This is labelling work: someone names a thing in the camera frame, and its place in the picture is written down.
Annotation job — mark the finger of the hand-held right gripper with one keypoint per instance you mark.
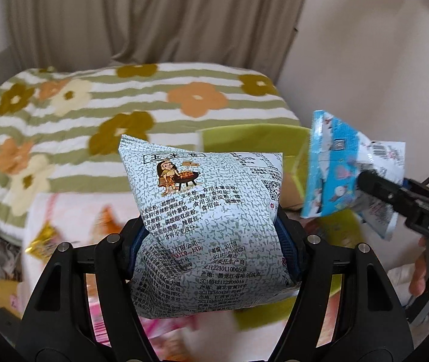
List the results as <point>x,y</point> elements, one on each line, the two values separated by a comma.
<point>382,190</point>

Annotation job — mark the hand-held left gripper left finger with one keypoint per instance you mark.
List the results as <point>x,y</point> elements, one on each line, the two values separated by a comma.
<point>139,249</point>

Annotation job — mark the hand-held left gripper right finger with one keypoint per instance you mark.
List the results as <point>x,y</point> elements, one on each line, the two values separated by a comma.
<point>294,256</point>

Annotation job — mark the blue snack packet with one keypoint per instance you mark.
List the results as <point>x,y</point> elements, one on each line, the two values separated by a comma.
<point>331,166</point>

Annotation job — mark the speckled white snack packet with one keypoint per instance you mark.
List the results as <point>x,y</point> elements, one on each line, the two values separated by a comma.
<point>206,218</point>

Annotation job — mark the pink candy packet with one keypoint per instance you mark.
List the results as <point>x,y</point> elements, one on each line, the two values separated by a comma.
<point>99,320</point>

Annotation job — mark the green storage box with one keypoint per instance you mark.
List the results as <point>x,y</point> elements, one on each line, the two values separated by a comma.
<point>244,139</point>

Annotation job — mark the white plastic bag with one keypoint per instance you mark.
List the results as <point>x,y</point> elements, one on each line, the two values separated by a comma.
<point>401,281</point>

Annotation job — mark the gold snack packet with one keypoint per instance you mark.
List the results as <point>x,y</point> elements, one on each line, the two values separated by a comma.
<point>43,240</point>

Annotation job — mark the green striped floral blanket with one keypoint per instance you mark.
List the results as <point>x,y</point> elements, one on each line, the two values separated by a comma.
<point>86,120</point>

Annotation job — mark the yellow packet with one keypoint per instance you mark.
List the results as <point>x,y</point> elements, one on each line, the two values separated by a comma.
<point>8,296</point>

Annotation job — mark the beige curtain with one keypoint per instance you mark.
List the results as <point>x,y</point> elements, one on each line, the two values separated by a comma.
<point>142,11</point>

